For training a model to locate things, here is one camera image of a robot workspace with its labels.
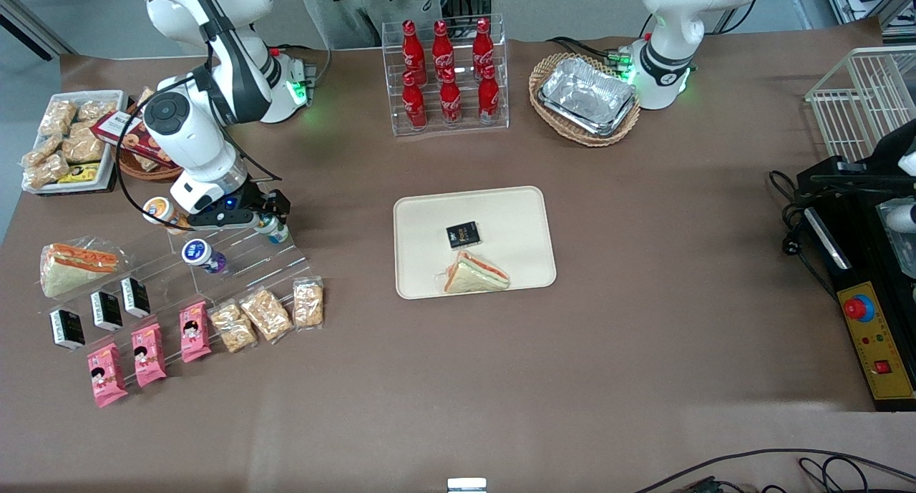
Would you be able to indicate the aluminium foil tray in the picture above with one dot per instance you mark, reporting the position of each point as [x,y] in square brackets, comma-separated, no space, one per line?
[587,96]

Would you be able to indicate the yellow black snack pack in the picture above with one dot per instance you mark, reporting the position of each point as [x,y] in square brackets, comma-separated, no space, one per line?
[79,173]

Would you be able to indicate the black control box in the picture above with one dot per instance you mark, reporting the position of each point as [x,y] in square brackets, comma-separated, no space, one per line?
[859,257]

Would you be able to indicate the small wicker basket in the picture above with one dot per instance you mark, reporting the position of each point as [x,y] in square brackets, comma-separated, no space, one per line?
[136,167]

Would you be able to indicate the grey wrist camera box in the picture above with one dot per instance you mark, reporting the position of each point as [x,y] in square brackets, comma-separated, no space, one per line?
[222,219]

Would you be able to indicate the round wicker basket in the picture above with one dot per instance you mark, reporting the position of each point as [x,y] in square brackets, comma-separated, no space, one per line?
[590,138]

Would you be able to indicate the orange-capped yogurt bottle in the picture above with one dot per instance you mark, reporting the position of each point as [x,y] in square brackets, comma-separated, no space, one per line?
[161,211]

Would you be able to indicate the blue lid yogurt cup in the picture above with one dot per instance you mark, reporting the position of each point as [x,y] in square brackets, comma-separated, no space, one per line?
[202,255]

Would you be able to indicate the clear acrylic tiered shelf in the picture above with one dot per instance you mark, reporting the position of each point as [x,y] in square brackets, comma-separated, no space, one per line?
[243,264]

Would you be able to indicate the pink snack packet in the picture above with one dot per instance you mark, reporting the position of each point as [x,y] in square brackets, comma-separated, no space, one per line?
[195,332]
[149,355]
[106,375]

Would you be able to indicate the white plastic bin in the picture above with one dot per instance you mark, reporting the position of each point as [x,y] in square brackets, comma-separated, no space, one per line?
[107,164]

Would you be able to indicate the black snack packet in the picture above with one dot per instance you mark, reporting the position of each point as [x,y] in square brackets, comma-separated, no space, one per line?
[463,235]
[106,310]
[66,328]
[135,297]

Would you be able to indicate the rice cracker pack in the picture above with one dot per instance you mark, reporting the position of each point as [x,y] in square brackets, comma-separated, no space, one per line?
[308,303]
[57,117]
[39,151]
[266,314]
[98,109]
[84,146]
[47,171]
[232,327]

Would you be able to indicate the green-capped yogurt bottle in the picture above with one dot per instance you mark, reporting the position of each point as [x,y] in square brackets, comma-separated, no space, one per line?
[275,230]

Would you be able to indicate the red emergency stop button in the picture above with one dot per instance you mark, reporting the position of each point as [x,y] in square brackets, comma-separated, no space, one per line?
[858,308]

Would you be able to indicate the person in grey trousers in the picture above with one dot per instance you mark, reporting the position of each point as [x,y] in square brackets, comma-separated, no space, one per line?
[365,6]

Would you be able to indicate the red cola bottle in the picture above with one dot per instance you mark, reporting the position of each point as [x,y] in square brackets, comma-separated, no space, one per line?
[412,49]
[413,103]
[483,42]
[443,46]
[489,96]
[450,101]

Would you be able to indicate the cream plastic tray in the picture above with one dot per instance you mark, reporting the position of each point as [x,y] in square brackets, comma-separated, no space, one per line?
[508,221]

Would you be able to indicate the clear acrylic bottle rack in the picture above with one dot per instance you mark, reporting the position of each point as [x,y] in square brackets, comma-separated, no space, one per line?
[465,124]

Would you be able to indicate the red cookie box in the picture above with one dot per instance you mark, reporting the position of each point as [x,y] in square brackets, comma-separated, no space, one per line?
[136,139]

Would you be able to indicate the yellow emergency stop panel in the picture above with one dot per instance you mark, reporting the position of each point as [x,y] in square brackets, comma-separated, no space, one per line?
[876,350]

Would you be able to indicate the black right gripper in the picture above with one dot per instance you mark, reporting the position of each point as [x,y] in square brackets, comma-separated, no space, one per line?
[255,196]

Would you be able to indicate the black and white device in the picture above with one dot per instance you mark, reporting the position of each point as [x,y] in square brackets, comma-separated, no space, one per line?
[898,149]

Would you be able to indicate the wrapped triangle sandwich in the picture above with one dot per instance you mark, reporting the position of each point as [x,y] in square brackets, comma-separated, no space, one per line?
[75,267]
[476,275]

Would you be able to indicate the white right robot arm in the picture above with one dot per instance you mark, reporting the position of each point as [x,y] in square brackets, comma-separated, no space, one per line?
[207,64]

